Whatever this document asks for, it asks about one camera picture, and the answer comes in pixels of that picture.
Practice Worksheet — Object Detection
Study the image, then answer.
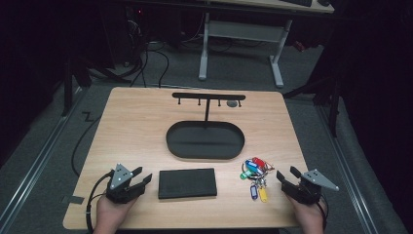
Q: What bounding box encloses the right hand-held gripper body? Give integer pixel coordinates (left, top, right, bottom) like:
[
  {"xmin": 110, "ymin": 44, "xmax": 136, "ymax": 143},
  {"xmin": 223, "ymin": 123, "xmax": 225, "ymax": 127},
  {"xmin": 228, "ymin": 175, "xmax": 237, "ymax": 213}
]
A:
[{"xmin": 282, "ymin": 168, "xmax": 340, "ymax": 206}]

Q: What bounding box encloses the aluminium floor rail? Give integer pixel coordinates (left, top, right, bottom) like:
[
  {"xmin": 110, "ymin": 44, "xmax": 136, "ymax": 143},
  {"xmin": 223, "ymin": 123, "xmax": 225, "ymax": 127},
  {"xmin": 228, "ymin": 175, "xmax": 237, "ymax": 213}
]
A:
[
  {"xmin": 0, "ymin": 87, "xmax": 84, "ymax": 226},
  {"xmin": 315, "ymin": 103, "xmax": 380, "ymax": 234}
]

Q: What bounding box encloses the hand-held gripper cable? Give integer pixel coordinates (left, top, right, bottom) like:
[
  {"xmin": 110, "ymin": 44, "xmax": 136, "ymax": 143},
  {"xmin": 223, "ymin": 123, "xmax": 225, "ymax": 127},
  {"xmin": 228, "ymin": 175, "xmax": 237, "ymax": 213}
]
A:
[
  {"xmin": 316, "ymin": 194, "xmax": 329, "ymax": 232},
  {"xmin": 85, "ymin": 171, "xmax": 114, "ymax": 234}
]

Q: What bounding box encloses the person's left hand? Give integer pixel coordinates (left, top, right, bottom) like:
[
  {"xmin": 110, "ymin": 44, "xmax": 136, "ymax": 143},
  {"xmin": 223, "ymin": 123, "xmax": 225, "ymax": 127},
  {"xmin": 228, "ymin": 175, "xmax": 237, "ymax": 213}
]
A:
[{"xmin": 93, "ymin": 194, "xmax": 137, "ymax": 234}]

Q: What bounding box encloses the key ring with coloured tags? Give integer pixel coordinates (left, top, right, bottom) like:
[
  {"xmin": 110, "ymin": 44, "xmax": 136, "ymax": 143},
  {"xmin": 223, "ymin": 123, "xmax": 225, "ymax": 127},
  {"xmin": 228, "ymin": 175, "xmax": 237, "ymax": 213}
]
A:
[{"xmin": 239, "ymin": 156, "xmax": 276, "ymax": 204}]

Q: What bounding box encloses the black key stand with tray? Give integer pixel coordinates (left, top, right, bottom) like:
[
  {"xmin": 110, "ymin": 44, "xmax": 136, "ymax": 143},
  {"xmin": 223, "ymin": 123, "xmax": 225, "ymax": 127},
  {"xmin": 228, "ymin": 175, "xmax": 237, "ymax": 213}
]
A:
[{"xmin": 166, "ymin": 92, "xmax": 247, "ymax": 161}]

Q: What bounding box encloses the black keyboard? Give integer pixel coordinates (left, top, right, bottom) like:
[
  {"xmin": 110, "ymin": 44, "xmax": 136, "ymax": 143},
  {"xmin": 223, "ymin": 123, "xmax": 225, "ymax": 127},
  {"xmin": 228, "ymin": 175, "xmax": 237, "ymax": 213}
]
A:
[{"xmin": 280, "ymin": 0, "xmax": 314, "ymax": 8}]

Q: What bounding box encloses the grey tape patch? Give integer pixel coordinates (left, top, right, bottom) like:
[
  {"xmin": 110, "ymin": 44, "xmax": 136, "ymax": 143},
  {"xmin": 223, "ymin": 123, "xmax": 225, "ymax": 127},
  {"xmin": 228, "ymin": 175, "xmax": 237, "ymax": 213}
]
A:
[{"xmin": 60, "ymin": 194, "xmax": 86, "ymax": 206}]

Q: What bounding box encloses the right hand-held gripper cable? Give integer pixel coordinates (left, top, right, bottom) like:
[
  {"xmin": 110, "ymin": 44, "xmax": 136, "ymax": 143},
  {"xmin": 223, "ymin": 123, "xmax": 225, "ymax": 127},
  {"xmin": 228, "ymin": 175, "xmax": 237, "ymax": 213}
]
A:
[{"xmin": 316, "ymin": 194, "xmax": 329, "ymax": 232}]

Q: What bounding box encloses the left hand-held gripper cable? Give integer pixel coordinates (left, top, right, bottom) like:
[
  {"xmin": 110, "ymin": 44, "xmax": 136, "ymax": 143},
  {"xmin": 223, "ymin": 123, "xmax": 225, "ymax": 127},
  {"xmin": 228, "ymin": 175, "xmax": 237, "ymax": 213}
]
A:
[{"xmin": 85, "ymin": 171, "xmax": 114, "ymax": 234}]

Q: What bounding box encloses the black floor cable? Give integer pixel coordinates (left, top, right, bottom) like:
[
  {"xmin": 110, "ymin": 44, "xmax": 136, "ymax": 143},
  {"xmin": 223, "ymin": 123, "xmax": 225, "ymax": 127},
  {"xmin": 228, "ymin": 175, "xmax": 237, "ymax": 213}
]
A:
[{"xmin": 70, "ymin": 111, "xmax": 102, "ymax": 178}]

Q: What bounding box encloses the person's right hand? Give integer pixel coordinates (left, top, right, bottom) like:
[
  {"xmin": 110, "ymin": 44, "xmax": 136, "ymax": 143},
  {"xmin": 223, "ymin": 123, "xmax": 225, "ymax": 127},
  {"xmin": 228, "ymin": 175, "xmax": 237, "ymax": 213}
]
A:
[{"xmin": 286, "ymin": 194, "xmax": 327, "ymax": 234}]

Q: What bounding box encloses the dark computer tower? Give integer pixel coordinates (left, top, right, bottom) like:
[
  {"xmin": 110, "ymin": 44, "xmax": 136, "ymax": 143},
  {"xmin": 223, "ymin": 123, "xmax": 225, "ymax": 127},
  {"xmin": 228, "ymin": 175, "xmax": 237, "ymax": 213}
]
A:
[{"xmin": 105, "ymin": 4, "xmax": 148, "ymax": 67}]

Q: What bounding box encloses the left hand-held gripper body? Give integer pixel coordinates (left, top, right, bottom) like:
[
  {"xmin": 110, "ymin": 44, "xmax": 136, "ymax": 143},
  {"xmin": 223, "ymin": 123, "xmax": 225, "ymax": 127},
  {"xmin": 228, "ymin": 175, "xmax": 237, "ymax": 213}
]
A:
[{"xmin": 105, "ymin": 163, "xmax": 144, "ymax": 205}]

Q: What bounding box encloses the bundle of black cables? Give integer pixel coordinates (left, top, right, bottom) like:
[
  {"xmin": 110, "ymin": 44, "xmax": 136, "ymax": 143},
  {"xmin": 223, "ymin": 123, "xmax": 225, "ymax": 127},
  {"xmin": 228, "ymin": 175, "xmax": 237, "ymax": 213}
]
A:
[{"xmin": 129, "ymin": 40, "xmax": 170, "ymax": 89}]

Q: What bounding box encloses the grey desk with metal legs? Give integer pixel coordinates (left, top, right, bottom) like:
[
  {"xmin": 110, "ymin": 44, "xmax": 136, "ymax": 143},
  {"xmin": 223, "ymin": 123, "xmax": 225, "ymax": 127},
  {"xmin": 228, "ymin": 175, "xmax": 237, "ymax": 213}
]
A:
[{"xmin": 198, "ymin": 0, "xmax": 336, "ymax": 89}]

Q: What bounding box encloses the black metal stand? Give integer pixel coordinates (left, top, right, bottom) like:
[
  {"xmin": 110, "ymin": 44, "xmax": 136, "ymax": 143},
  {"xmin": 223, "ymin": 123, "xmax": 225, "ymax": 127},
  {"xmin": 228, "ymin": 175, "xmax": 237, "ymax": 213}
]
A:
[
  {"xmin": 60, "ymin": 53, "xmax": 94, "ymax": 117},
  {"xmin": 282, "ymin": 73, "xmax": 343, "ymax": 138}
]

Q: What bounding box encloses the black wallet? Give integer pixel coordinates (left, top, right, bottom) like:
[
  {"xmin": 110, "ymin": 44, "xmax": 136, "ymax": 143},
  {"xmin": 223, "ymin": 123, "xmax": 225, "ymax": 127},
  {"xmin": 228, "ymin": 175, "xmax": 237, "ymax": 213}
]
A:
[{"xmin": 157, "ymin": 167, "xmax": 218, "ymax": 200}]

